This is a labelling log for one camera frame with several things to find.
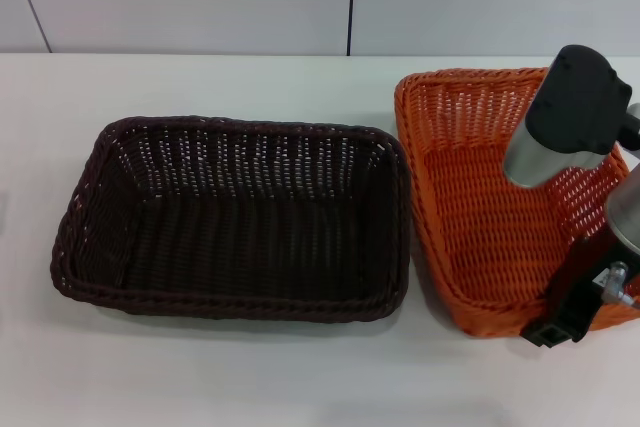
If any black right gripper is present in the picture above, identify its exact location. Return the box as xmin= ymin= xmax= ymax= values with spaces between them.
xmin=519 ymin=226 xmax=640 ymax=349

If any orange wicker basket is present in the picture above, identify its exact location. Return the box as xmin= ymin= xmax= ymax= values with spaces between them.
xmin=393 ymin=66 xmax=640 ymax=339

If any dark brown wicker basket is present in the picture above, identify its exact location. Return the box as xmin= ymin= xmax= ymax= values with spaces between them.
xmin=51 ymin=115 xmax=412 ymax=322

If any silver right wrist cable connector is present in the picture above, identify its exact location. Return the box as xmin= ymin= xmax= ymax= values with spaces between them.
xmin=594 ymin=260 xmax=640 ymax=309

